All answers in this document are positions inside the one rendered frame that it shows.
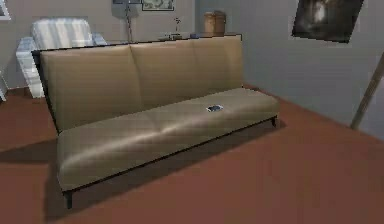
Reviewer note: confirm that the grey floor lamp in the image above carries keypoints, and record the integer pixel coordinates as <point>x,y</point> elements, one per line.
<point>127,13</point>

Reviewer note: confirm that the beige slanted pole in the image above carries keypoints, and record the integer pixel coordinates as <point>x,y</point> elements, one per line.
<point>366,95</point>

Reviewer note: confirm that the white framed picture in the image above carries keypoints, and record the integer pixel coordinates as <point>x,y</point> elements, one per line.
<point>3,10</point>

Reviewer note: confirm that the dark side table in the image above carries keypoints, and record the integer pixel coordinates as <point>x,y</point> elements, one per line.
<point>213,35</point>

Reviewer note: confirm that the small plant in pot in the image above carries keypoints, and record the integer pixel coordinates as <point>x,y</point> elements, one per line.
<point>176,30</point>

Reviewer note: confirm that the tan wicker basket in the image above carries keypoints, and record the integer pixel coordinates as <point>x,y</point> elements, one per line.
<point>214,22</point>

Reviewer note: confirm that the white striped armchair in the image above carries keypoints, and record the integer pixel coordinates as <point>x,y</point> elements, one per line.
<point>60,33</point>

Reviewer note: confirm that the tan sofa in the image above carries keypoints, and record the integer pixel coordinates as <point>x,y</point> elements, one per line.
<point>110,100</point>

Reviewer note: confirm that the green framed wall picture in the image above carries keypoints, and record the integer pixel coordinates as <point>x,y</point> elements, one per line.
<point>157,4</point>

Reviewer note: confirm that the small blue white flat object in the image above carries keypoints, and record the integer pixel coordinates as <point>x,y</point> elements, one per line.
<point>215,108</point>

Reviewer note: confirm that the small blue cup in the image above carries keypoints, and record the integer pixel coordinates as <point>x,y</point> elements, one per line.
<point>193,35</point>

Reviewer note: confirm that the dark framed wall picture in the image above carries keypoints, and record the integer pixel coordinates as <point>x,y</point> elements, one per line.
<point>325,18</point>

